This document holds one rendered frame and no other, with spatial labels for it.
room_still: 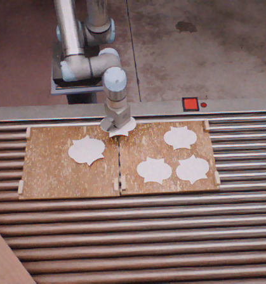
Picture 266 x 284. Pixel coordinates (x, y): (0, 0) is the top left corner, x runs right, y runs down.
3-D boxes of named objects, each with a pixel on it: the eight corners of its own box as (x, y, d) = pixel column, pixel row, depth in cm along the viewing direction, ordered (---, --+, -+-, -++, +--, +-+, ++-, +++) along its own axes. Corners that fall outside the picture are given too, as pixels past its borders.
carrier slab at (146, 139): (118, 125, 174) (118, 123, 172) (206, 122, 175) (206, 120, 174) (122, 195, 155) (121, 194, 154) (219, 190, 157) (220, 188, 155)
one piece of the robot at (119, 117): (91, 102, 139) (95, 127, 153) (108, 116, 136) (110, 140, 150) (115, 85, 144) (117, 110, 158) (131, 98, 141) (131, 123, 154)
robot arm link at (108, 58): (87, 49, 138) (92, 71, 133) (117, 44, 140) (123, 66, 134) (90, 64, 145) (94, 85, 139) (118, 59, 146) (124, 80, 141)
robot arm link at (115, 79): (123, 62, 132) (128, 80, 128) (124, 83, 142) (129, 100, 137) (101, 66, 132) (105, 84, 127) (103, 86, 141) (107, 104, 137)
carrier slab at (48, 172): (29, 129, 173) (28, 127, 171) (118, 127, 174) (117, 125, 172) (19, 200, 154) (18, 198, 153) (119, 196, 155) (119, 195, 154)
